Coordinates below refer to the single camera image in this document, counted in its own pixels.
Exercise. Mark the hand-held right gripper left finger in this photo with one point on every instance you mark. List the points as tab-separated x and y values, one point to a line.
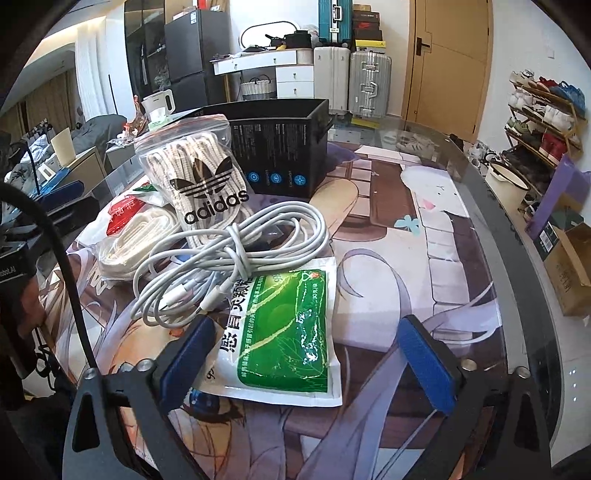
189	360

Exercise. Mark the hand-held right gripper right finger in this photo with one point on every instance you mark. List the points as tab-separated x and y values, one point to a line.
427	364

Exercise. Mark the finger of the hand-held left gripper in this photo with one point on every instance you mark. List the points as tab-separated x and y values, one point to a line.
64	193

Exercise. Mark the red and white packet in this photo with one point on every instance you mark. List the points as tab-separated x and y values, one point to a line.
117	217

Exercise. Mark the green medicine packet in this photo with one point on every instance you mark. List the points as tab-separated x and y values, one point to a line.
286	323

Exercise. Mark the clear zip bag of laces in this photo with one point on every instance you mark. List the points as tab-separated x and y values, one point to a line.
198	161

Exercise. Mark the black cardboard box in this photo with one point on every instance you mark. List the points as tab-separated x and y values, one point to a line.
281	152

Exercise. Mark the beige cabinet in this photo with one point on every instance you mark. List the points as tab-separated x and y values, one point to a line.
87	166

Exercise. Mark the white and grey side table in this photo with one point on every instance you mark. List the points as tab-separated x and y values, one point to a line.
121	154

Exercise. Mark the dark cloth pile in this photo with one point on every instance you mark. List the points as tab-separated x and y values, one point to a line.
99	131

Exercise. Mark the green tissue pack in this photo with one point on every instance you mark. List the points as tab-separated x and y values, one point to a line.
157	123

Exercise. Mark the printed table mat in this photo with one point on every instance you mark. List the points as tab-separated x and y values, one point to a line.
392	240

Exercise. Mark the white electric kettle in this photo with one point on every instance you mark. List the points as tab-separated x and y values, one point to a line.
159	104

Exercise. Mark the dark display cabinet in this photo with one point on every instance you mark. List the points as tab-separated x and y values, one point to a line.
138	46

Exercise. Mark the brown cardboard box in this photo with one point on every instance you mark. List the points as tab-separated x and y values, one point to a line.
572	272

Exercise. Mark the black refrigerator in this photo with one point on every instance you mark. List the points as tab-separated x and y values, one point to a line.
194	50

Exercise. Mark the white basin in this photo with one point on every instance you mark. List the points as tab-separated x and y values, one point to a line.
505	177

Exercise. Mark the woven basket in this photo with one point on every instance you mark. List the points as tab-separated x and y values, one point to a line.
258	90

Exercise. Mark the group of scattered sneakers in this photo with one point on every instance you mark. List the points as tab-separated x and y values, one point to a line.
415	141

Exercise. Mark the purple bag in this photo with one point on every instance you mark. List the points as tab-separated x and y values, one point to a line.
565	184

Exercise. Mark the white vanity desk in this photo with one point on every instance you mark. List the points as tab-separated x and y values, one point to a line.
258	59

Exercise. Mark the flat cardboard boxes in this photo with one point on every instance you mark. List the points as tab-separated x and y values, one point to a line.
212	4

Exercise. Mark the oval mirror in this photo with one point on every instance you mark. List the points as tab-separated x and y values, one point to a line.
258	32

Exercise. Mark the wooden shoe rack with shoes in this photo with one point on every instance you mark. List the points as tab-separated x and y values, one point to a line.
545	138

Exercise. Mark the black pouch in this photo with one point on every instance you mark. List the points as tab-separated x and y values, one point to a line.
298	39

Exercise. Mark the silver suitcase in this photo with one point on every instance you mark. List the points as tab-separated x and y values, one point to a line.
369	83

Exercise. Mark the white suitcase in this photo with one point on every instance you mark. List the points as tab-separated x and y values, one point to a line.
330	78

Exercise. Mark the wooden door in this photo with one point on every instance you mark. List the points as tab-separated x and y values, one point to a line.
448	69

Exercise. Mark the teal suitcase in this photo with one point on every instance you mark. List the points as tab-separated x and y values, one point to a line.
334	23

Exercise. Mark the stack of shoe boxes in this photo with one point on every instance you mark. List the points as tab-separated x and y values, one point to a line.
367	27

